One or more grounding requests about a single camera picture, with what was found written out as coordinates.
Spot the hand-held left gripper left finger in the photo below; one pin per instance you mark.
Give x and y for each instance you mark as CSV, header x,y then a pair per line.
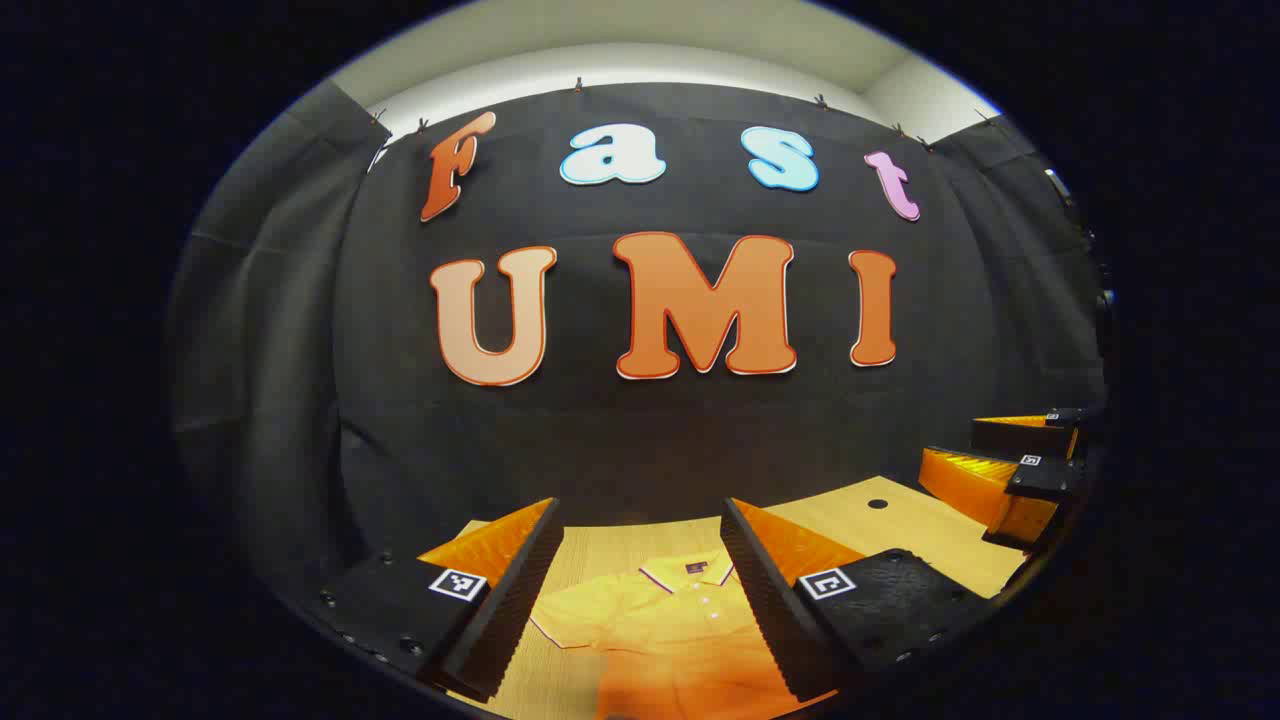
x,y
510,600

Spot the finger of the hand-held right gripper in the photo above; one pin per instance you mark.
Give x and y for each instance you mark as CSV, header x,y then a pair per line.
x,y
1045,480
1020,438

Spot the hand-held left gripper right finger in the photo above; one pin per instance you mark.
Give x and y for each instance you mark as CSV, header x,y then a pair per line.
x,y
765,600

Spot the orange T-shirt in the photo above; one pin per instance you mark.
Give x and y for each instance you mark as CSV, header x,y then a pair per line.
x,y
660,640

